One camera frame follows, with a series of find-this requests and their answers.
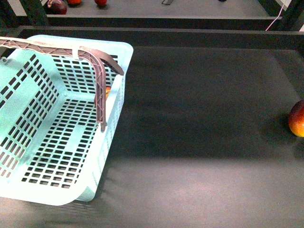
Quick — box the black display tray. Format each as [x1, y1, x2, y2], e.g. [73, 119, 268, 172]
[0, 27, 304, 228]
[26, 0, 285, 30]

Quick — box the light blue plastic basket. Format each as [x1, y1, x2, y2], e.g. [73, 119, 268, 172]
[0, 35, 133, 205]

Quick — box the pink cable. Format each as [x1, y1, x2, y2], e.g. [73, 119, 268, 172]
[265, 2, 285, 31]

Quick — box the red orange mango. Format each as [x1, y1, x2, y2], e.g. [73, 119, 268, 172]
[288, 100, 304, 137]

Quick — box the dark purple eggplant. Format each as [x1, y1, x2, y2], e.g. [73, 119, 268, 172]
[47, 0, 67, 15]

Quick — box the brown basket handle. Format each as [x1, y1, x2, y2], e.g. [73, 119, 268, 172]
[0, 37, 124, 131]

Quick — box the black near display tray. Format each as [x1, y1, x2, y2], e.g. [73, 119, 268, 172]
[0, 27, 304, 228]

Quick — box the flat black divider strip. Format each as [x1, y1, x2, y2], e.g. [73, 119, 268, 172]
[162, 0, 173, 5]

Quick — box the small red apple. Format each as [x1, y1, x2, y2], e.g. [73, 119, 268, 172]
[94, 0, 107, 7]

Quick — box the black perforated shelf post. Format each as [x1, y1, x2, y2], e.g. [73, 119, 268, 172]
[275, 0, 304, 32]

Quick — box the orange tomato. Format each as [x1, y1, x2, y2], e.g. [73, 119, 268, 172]
[66, 0, 82, 5]

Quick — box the red yellow apple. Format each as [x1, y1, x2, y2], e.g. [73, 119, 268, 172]
[105, 86, 111, 99]

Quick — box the black far display tray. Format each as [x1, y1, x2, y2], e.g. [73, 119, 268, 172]
[26, 0, 285, 30]

